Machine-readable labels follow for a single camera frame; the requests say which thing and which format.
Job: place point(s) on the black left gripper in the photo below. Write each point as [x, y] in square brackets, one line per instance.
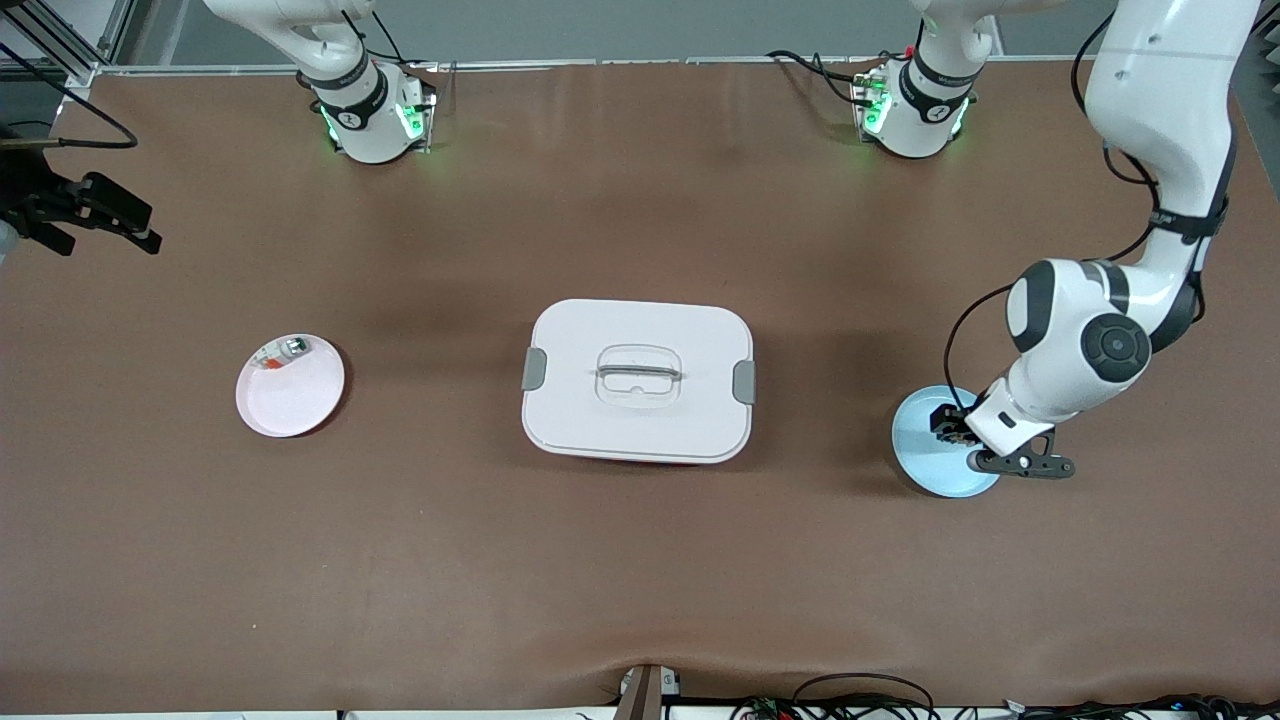
[948, 422]

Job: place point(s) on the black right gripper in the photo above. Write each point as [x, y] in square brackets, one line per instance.
[30, 201]

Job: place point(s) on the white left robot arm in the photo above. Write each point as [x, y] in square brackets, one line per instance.
[1160, 80]

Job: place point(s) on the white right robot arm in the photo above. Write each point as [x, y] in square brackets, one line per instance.
[370, 130]

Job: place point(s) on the light blue round plate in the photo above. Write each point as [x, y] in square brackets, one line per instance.
[925, 460]

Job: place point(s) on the grey box latch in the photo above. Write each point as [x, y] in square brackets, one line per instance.
[744, 382]
[533, 370]

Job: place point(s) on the pink round plate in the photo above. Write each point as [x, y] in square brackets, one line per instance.
[295, 400]

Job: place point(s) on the white lidded storage box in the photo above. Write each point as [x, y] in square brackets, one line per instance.
[640, 400]

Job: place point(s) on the aluminium frame profile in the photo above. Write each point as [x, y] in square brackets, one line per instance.
[60, 55]

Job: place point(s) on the brown camera mount bracket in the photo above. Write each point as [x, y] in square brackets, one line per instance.
[640, 695]

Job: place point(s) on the metal table edge rail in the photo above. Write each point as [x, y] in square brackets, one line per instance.
[600, 62]

